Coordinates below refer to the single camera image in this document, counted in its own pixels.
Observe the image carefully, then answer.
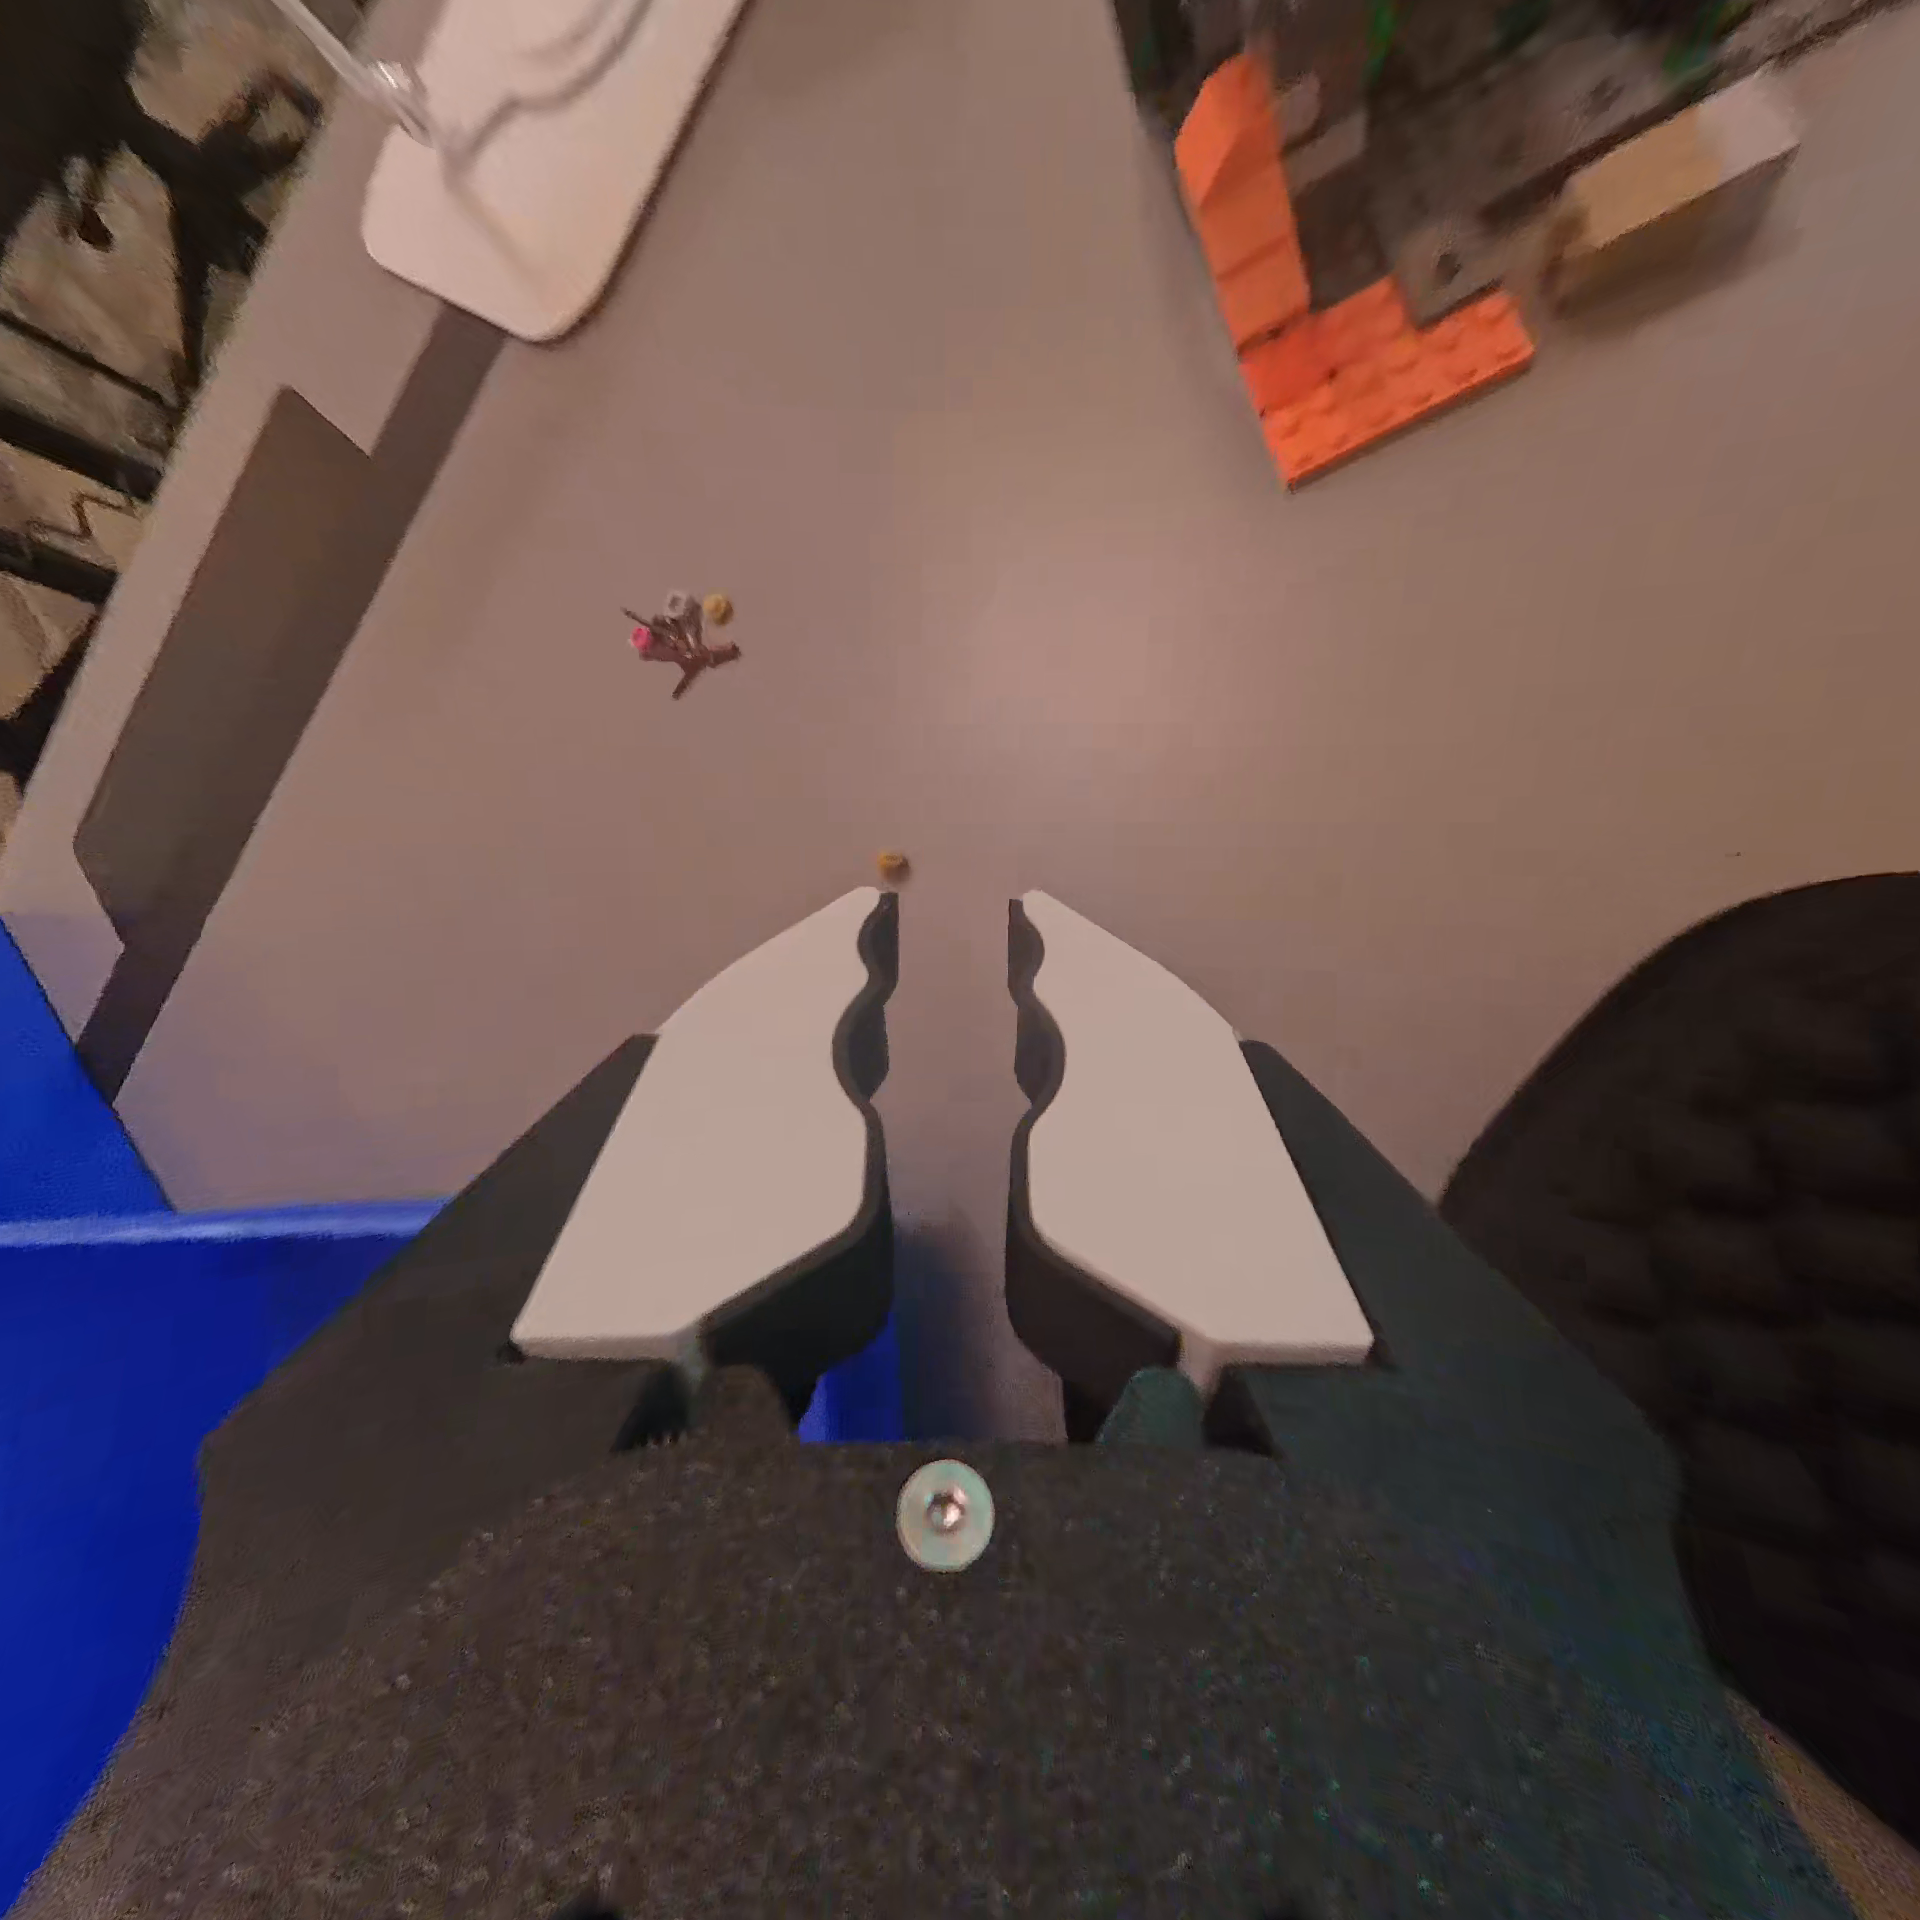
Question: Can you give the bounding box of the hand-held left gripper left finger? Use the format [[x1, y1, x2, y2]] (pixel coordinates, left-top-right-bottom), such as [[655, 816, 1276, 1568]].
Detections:
[[510, 884, 903, 1392]]

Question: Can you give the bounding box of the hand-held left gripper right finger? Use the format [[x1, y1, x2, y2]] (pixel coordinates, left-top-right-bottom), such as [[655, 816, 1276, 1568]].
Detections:
[[1004, 886, 1377, 1392]]

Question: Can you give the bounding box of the blue plastic bin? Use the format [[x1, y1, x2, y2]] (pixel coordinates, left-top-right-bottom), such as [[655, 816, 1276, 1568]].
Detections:
[[0, 915, 903, 1906]]

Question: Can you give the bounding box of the toy brick building model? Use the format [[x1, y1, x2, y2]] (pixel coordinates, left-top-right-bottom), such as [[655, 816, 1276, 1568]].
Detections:
[[1117, 0, 1727, 489]]

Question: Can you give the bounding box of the grey desk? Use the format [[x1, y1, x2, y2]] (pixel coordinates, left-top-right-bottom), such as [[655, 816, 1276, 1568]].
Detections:
[[0, 0, 1920, 1442]]

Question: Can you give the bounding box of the black wrist rest pad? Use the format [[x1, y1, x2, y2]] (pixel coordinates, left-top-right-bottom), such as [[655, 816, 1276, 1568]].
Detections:
[[1438, 870, 1920, 1838]]

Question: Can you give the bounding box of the white flat board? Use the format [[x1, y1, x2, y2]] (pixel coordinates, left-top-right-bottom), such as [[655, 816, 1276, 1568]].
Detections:
[[361, 0, 749, 346]]

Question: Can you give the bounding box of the tan white toy brick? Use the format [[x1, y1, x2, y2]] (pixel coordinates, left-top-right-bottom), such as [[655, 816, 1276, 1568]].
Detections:
[[1542, 76, 1802, 310]]

